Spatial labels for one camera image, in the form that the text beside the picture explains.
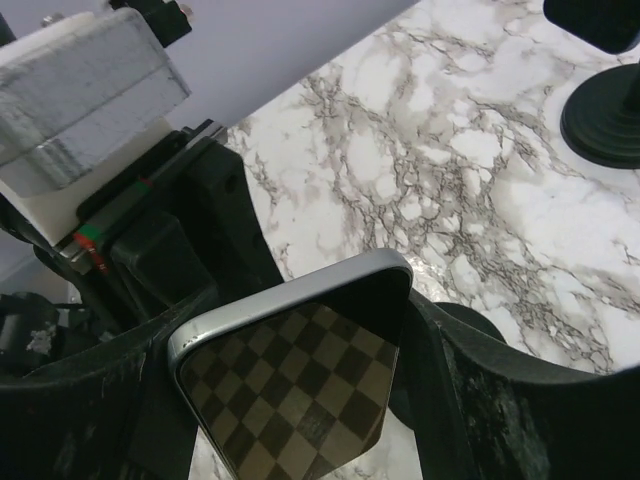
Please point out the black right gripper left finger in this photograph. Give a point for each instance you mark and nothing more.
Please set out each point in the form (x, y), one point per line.
(109, 412)

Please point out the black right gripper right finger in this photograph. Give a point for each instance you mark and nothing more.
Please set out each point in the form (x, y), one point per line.
(484, 410)

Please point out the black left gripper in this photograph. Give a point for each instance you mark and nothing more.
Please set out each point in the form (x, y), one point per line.
(173, 234)

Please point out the silver black smartphone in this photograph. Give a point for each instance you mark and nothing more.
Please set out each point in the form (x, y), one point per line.
(294, 382)

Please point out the black back phone stand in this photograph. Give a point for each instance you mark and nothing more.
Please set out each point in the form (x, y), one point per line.
(600, 119)

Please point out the black phone in back stand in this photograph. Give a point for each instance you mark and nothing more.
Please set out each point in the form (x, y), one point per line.
(611, 26)

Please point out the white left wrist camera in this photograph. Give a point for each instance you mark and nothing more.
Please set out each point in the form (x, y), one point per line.
(80, 101)

